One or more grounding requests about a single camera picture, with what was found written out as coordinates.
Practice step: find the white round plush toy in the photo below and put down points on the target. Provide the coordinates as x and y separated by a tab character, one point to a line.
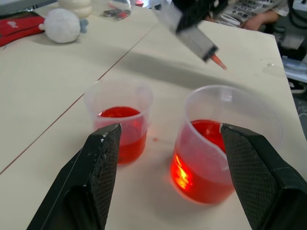
62	26

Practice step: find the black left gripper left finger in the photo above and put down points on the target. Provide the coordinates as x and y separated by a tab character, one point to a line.
96	172

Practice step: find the dark equipment beside table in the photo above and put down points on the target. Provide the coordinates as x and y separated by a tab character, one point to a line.
293	28

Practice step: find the clear syringe with orange tip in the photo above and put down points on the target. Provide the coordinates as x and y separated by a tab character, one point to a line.
194	38

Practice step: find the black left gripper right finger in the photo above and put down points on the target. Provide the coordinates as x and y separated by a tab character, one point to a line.
254	172

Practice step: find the clear plastic bag with items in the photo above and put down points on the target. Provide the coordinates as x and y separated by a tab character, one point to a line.
116	12

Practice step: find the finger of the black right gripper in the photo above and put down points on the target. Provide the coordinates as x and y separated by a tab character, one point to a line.
196	12

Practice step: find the red fabric bag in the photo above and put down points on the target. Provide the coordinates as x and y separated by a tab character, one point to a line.
16	27

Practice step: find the small clear beaker red liquid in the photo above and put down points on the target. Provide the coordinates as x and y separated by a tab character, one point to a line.
124	134

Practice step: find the cream plastic container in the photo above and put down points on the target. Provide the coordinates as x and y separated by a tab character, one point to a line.
76	7

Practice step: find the bystander bare hand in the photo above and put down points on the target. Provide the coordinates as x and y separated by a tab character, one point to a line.
261	21

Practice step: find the black and white printed paper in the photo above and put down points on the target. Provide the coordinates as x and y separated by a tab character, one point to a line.
251	8

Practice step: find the large clear beaker red liquid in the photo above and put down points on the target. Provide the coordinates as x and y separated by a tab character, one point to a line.
201	177

